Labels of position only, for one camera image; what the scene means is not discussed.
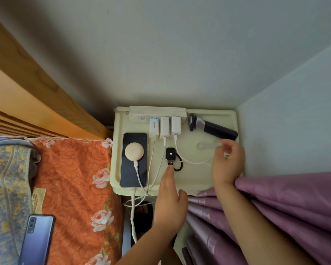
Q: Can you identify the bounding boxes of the person's right hand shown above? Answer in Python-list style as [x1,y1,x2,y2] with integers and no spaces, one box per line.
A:
[211,139,246,189]

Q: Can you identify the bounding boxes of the person's left hand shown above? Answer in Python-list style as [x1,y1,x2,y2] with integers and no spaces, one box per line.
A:
[153,164,189,233]

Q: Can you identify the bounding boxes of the thin white watch charging cable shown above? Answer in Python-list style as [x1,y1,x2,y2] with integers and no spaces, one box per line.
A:
[174,135,214,167]

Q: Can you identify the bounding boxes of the black smartwatch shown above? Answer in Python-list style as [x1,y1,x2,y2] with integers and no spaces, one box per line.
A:
[165,147,176,165]

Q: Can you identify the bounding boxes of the person's right forearm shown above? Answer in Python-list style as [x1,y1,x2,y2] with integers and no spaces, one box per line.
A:
[215,181,320,265]

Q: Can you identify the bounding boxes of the person's left forearm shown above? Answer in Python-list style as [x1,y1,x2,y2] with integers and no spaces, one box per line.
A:
[115,226,180,265]

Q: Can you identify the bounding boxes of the black and silver electric shaver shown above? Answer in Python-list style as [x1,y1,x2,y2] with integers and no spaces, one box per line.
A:
[188,113,239,141]

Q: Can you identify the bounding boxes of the cream plastic bedside shelf tray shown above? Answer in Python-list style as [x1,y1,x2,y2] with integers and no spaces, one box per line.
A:
[109,106,243,197]

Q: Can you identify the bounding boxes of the translucent plastic spoon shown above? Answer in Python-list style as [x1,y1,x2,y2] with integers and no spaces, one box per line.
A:
[196,139,224,151]

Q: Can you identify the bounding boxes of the black object under shelf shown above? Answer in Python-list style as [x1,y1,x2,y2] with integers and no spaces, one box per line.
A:
[132,202,155,244]

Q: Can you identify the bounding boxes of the short white charger adapter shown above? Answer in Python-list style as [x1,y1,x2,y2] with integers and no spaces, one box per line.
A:
[171,116,182,136]

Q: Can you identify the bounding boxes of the black smartphone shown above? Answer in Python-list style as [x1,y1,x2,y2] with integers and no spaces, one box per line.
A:
[119,132,149,189]

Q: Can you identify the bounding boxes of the tall white charger adapter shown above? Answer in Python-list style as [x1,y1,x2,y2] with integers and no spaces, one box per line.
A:
[160,116,170,140]

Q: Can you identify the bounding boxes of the white charger adapter green tip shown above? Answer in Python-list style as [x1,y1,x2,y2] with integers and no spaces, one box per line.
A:
[149,116,159,141]

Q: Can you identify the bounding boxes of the purple curtain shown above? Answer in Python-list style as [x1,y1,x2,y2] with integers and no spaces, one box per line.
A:
[181,171,331,265]

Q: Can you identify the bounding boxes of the cream power strip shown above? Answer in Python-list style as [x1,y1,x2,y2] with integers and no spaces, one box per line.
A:
[114,105,188,123]

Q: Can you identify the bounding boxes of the orange floral bed sheet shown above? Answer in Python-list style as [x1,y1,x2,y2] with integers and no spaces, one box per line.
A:
[24,137,125,265]

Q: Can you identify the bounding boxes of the blue smartphone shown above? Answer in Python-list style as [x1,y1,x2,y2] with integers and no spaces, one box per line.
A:
[18,214,56,265]

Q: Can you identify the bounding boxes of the grey yellow floral blanket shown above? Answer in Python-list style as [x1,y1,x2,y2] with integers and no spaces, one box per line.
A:
[0,136,41,265]

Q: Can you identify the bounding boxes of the white wireless charger cable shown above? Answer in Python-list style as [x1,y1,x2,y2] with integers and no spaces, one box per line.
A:
[133,138,168,195]

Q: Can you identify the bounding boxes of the white phone charging cable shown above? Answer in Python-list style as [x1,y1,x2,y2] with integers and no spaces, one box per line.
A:
[122,139,156,244]

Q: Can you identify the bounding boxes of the round beige wireless charger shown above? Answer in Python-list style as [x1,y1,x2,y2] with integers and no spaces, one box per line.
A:
[124,142,145,161]

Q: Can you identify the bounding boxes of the wooden bed frame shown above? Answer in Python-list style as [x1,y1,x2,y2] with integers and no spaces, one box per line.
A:
[0,10,113,140]

